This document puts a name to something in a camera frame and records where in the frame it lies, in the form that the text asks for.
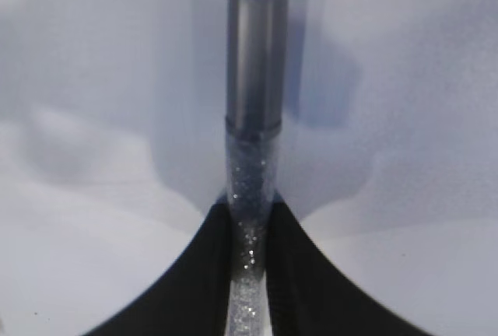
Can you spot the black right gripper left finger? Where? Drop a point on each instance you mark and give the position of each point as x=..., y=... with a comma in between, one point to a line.
x=192, y=296

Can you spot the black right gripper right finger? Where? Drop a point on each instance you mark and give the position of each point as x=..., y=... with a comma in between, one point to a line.
x=308, y=295

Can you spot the silver glitter pen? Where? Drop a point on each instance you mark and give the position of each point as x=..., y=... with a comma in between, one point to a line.
x=255, y=68

